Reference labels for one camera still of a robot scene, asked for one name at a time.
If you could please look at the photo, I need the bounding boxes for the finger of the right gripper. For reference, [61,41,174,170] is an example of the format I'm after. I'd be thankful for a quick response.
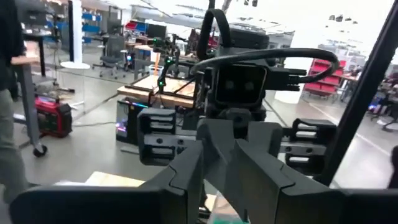
[245,121,284,158]
[196,118,237,194]

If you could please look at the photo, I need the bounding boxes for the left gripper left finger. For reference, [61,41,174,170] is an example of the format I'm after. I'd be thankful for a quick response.
[9,139,205,224]

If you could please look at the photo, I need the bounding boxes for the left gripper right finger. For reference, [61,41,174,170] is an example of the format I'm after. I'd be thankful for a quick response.
[225,139,398,224]

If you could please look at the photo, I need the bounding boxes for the black computer tower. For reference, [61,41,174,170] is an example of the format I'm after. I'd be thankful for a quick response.
[115,98,150,144]

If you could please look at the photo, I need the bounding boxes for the wooden workbench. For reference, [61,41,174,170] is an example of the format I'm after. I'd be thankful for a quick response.
[117,74,197,109]

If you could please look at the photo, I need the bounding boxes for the red storage bins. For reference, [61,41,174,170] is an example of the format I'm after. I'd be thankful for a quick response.
[303,58,348,101]

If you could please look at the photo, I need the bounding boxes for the dark grey office chair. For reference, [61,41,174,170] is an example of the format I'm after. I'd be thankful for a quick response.
[92,34,127,79]

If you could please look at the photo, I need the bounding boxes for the red plastic crate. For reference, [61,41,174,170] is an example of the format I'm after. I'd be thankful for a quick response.
[34,95,73,138]

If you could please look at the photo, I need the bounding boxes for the black computer monitor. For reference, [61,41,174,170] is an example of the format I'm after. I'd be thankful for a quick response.
[146,23,168,40]

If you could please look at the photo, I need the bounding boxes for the grey cart leg with caster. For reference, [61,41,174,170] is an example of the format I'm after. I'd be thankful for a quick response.
[15,62,49,158]

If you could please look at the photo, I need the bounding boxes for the person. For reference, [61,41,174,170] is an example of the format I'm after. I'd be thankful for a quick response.
[0,0,29,203]

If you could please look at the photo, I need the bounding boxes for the blue bin shelving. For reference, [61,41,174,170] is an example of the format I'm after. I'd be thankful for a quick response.
[81,11,103,44]

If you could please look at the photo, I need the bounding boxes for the white standing column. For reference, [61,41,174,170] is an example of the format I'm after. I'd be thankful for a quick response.
[60,0,91,70]

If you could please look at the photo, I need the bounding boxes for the wooden cart top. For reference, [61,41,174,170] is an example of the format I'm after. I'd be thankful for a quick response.
[11,40,41,66]

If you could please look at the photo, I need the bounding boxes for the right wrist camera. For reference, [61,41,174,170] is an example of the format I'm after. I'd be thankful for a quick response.
[214,63,268,108]

